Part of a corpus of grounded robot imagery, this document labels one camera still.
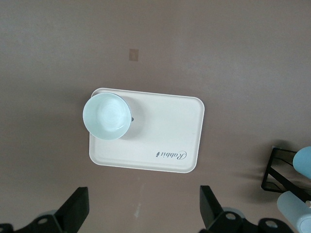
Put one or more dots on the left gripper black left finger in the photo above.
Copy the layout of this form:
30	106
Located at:
73	211

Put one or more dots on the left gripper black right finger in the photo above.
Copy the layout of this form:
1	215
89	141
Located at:
210	206

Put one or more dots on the light blue plastic cup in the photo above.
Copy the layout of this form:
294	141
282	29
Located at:
303	161

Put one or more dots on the grey plastic cup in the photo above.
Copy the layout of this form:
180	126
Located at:
291	211

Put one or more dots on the beige rectangular tray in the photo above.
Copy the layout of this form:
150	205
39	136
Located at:
165	126

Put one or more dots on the white round bowl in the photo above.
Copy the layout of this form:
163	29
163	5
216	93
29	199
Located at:
107	116

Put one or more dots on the brown tape patch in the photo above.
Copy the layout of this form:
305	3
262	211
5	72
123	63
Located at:
133	54

